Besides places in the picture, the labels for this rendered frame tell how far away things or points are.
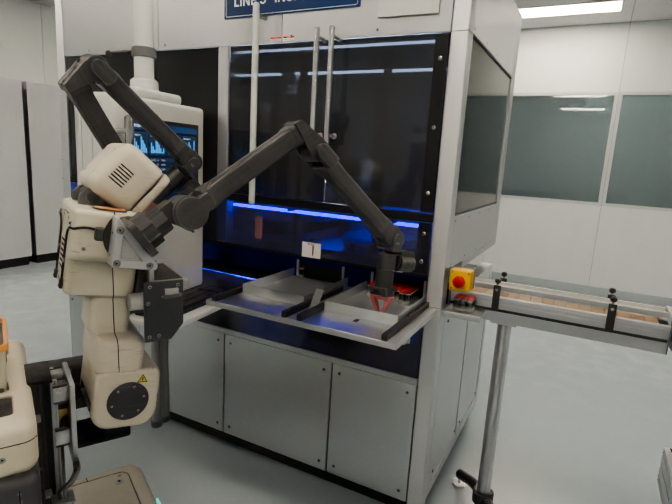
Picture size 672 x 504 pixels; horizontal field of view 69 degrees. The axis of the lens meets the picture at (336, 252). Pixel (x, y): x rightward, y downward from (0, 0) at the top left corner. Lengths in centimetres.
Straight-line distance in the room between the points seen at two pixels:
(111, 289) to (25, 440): 38
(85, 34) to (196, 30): 70
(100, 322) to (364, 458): 119
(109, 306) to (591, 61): 572
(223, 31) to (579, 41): 481
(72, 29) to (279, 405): 205
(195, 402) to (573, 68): 528
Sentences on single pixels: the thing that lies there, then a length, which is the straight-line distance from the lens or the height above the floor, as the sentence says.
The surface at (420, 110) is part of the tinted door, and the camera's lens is 175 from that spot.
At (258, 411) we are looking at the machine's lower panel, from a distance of 231.
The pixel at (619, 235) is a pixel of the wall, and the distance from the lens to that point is 628.
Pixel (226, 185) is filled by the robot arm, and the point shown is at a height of 130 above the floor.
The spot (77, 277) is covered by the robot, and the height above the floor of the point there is 106.
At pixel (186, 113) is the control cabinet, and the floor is 152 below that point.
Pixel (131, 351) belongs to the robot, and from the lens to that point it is 139.
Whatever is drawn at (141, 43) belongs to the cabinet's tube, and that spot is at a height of 174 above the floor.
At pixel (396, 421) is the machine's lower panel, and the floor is 41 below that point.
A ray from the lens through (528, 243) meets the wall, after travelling 633.
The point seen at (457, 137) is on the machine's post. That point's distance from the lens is 169.
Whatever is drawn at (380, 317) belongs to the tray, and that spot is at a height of 90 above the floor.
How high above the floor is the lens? 138
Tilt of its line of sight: 11 degrees down
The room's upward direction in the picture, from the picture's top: 3 degrees clockwise
